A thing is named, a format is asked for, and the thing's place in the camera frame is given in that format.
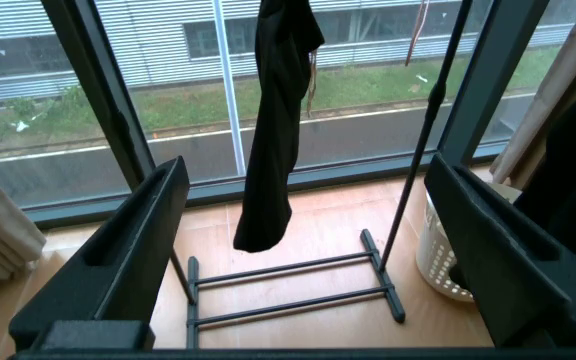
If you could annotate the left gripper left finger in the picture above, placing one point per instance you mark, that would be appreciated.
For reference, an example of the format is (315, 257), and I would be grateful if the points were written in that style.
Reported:
(130, 290)

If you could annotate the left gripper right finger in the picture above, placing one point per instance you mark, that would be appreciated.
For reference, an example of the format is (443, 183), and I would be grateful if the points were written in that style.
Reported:
(505, 280)

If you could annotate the pink clothes hanger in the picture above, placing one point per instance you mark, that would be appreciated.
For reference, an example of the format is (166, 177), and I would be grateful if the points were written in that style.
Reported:
(418, 30)

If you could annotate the white laundry basket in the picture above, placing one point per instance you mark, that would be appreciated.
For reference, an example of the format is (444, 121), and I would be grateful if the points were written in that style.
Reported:
(435, 255)

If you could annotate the black clothes rack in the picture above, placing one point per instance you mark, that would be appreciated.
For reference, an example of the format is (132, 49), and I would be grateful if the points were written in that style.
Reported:
(383, 270)

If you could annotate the window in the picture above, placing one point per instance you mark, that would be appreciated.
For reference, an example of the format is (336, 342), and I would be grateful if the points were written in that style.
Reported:
(168, 100)

